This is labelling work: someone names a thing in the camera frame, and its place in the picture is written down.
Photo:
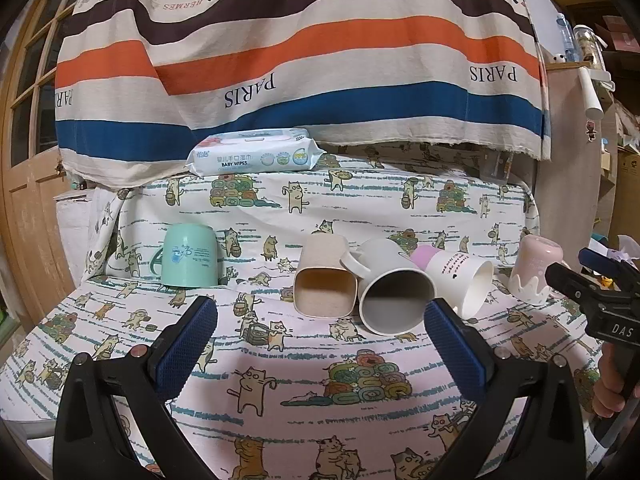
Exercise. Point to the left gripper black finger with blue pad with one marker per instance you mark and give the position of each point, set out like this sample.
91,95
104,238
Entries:
549,441
89,439

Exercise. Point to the beige square cup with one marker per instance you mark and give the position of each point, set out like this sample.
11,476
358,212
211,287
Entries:
323,288

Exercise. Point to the clear plastic bottle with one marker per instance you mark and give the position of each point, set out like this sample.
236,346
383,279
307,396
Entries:
566,32

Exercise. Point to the baby wipes pack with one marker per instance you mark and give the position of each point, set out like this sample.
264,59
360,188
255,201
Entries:
254,152

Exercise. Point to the striped Paris cloth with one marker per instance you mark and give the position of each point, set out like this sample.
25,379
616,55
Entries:
140,82

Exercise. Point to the person's hand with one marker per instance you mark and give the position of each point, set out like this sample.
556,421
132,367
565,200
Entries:
607,391

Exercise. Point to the wooden cabinet side panel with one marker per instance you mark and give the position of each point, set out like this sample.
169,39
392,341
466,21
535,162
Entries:
568,184

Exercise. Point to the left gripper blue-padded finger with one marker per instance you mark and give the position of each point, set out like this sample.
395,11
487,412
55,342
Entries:
623,274

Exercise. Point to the wooden door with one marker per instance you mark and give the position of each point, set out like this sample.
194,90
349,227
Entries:
37,274

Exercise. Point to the glass jar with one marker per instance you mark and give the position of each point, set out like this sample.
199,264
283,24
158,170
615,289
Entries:
591,46

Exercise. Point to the white cup pink base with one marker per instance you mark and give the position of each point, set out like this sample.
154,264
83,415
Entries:
463,280

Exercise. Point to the small red yellow toy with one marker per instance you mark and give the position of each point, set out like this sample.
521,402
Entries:
606,283

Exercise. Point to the pink drip-pattern mug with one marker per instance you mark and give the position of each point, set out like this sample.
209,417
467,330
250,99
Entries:
527,281

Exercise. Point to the mint green cup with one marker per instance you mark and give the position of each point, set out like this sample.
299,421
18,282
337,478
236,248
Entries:
187,257

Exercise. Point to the grey white mug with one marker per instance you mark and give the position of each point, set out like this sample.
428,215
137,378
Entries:
393,292

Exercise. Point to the cat pattern bed sheet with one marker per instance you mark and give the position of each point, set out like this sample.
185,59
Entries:
287,388

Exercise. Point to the cardboard box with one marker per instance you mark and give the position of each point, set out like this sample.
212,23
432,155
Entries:
626,212

